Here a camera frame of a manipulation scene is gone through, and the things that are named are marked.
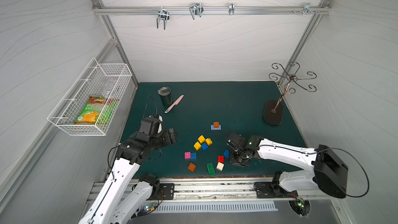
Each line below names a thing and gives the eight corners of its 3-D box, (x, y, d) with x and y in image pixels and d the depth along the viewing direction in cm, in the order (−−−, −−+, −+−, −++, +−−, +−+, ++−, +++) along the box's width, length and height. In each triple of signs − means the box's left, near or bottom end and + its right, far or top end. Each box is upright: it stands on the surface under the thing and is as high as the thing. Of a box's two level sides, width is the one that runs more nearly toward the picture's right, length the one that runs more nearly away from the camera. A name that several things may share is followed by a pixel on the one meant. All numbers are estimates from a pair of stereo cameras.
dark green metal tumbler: (160, 106, 107) (156, 96, 99) (162, 97, 113) (158, 86, 104) (172, 106, 107) (169, 96, 99) (173, 97, 113) (171, 86, 104)
